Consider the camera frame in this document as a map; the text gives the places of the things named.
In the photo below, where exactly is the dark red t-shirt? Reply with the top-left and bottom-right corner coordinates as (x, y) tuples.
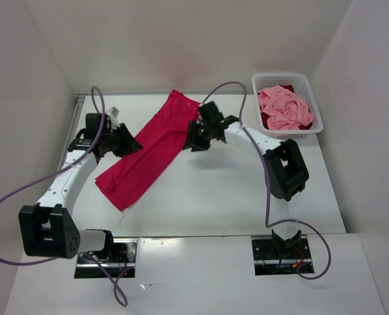
(260, 84), (313, 131)

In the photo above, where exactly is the white plastic basket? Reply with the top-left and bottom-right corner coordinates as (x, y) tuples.
(252, 72), (323, 138)

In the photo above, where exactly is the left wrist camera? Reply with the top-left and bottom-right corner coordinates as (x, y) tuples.
(68, 107), (119, 154)

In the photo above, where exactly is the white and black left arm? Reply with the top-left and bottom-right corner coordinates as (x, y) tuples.
(18, 119), (143, 259)

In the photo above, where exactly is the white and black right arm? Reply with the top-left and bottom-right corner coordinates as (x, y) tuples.
(183, 102), (309, 259)

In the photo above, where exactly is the base mounting plate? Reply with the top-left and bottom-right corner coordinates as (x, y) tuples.
(251, 237), (314, 276)
(74, 238), (138, 279)

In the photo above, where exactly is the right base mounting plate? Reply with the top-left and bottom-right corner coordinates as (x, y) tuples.
(251, 237), (314, 276)

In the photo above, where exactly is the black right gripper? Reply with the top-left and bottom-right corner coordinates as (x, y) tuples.
(182, 119), (212, 152)

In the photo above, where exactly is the magenta t-shirt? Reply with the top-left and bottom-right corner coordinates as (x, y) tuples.
(95, 90), (200, 211)

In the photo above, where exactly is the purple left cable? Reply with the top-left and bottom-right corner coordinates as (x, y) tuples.
(0, 85), (129, 308)

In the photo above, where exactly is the light pink t-shirt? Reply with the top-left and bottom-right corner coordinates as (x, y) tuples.
(257, 85), (315, 131)

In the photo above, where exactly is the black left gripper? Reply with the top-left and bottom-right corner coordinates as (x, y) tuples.
(101, 123), (143, 158)

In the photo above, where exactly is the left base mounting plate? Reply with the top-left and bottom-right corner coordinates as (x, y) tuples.
(74, 238), (138, 279)

